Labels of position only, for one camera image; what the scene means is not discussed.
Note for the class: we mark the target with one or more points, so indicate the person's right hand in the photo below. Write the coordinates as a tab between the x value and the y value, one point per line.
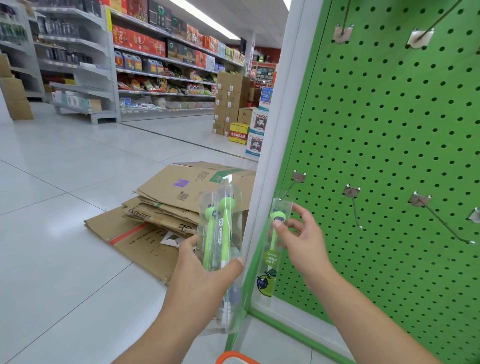
311	251

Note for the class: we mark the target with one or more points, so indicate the person's left hand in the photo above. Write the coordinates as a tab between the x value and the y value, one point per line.
199	292

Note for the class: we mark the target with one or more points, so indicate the clear green kids toothbrush pack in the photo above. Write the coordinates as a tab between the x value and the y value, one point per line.
270	270

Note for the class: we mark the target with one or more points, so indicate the bundle of clear kids toothbrushes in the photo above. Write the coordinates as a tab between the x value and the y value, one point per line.
221	225

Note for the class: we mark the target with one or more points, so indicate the white orange shopping basket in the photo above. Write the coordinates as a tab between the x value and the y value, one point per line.
236	358

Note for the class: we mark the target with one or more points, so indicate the green pegboard display rack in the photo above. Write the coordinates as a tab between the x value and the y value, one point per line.
390	135

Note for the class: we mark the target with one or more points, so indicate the person's right forearm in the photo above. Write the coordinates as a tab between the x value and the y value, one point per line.
367	322

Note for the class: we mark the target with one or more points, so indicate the white endcap shelf unit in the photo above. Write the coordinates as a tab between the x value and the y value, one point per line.
75	67

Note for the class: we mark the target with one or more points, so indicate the pile of flattened cardboard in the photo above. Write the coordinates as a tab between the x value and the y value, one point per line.
165	202

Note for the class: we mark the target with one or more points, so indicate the white blue carton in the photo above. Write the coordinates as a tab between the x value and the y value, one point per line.
257	127

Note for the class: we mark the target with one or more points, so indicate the red yellow carton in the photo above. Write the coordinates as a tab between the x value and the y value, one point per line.
238	133

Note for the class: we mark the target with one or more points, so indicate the stack of brown cartons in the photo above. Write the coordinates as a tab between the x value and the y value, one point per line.
229	101

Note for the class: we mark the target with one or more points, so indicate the stocked store shelves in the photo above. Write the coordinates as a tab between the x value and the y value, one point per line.
165	67

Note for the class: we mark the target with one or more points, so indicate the ceiling light strip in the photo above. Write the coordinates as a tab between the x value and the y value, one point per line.
202	19

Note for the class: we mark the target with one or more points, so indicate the brown cardboard boxes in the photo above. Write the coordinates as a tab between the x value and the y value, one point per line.
15	94

